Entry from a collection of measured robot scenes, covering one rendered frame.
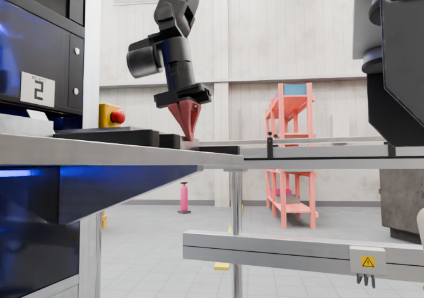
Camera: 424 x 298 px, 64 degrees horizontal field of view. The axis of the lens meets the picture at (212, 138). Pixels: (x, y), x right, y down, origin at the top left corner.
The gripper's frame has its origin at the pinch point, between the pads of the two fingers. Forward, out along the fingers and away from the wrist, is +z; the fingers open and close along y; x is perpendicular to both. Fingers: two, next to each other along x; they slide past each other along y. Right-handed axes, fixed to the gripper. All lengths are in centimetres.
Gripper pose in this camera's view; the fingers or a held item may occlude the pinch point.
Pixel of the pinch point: (189, 136)
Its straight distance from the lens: 66.7
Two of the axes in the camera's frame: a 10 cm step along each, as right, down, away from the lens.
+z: 1.7, 9.8, -1.2
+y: -9.3, 2.0, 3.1
